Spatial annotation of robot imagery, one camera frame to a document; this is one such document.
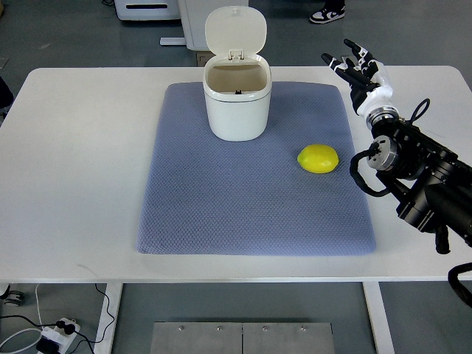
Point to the chair caster wheel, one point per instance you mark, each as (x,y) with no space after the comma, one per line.
(9,296)

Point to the grey metal floor plate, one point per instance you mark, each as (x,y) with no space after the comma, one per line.
(242,337)

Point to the white appliance with slot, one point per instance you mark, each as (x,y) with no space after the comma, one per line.
(147,10)

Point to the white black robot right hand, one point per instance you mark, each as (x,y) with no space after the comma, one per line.
(370,86)

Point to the white cabinet base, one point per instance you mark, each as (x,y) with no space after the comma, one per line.
(194,14)

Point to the white trash bin with lid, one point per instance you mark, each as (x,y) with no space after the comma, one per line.
(237,80)

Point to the white power strip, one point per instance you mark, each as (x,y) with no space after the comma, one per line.
(59,338)

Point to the dark object at left edge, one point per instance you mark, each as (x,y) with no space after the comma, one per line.
(6,97)

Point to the blue textured mat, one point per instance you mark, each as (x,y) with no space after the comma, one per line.
(205,195)

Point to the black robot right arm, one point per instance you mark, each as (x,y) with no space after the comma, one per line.
(432,186)

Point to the black white sneaker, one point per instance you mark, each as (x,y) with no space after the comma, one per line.
(332,10)

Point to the right white table leg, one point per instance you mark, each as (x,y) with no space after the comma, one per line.
(377,317)

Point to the yellow lemon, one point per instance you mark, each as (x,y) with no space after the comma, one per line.
(318,158)

